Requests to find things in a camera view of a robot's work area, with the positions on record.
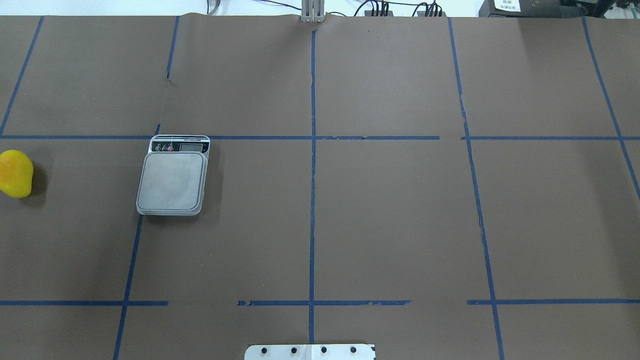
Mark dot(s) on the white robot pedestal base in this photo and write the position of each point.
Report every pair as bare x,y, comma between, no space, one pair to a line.
335,351

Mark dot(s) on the black computer box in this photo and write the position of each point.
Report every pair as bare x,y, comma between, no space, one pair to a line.
553,9

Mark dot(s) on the aluminium frame post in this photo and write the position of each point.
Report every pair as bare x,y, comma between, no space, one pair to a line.
313,11

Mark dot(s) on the yellow mango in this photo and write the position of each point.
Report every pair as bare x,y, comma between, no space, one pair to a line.
16,174

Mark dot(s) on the silver digital kitchen scale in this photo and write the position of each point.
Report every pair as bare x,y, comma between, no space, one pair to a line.
173,175

